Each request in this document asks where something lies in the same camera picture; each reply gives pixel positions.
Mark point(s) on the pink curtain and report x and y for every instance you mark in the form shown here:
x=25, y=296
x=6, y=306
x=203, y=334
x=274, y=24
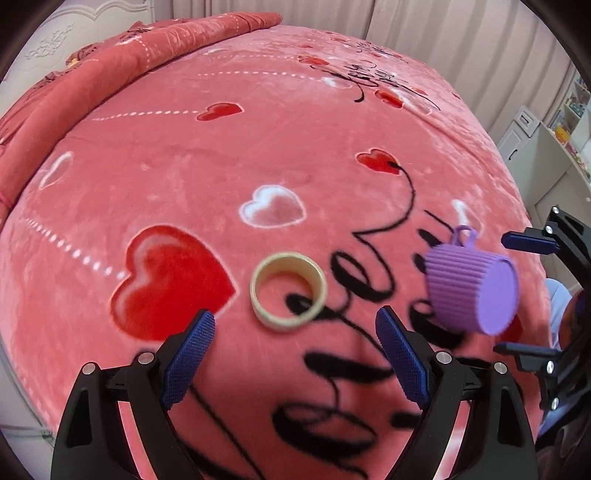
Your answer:
x=498, y=55

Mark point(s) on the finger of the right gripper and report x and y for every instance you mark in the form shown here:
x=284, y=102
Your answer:
x=562, y=235
x=544, y=362

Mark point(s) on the white drawer cabinet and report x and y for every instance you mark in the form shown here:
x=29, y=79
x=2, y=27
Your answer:
x=521, y=129

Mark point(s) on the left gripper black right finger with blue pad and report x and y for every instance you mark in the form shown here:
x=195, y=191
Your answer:
x=482, y=405

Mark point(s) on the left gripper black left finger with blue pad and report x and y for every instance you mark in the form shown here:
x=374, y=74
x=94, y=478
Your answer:
x=91, y=441

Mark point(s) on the white bookshelf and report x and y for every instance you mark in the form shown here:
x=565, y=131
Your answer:
x=570, y=124

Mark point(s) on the purple ribbed cup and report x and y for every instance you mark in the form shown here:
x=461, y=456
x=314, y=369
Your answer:
x=471, y=290

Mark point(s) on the pink heart-print bed blanket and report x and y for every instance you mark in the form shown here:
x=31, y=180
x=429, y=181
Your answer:
x=164, y=199

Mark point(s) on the white headboard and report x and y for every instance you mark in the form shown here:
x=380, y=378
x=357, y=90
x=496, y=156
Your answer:
x=72, y=26

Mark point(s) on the light blue trouser leg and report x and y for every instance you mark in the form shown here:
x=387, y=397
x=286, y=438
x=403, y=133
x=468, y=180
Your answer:
x=560, y=297

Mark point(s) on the beige tape roll core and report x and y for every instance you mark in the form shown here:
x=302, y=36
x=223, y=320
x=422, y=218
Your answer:
x=288, y=273

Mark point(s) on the white desk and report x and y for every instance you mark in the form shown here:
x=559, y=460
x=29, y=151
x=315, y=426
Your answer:
x=558, y=181

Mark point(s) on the folded red quilt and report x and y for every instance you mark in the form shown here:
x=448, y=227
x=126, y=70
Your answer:
x=50, y=108

